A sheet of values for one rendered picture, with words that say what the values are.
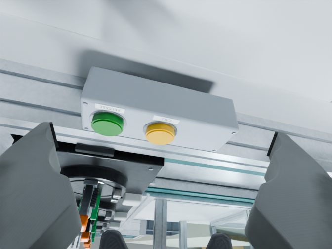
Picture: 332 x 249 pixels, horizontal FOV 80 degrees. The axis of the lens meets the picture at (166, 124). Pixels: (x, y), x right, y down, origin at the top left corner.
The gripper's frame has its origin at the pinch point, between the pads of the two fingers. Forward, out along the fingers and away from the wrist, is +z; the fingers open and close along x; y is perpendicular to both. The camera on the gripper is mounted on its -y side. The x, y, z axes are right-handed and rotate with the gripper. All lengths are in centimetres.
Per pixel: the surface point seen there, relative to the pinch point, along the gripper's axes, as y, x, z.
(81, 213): 22.3, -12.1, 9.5
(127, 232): 131, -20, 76
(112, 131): 7.5, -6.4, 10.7
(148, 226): 189, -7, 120
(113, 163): 17.1, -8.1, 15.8
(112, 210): 46, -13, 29
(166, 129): 6.9, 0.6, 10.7
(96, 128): 7.1, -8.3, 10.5
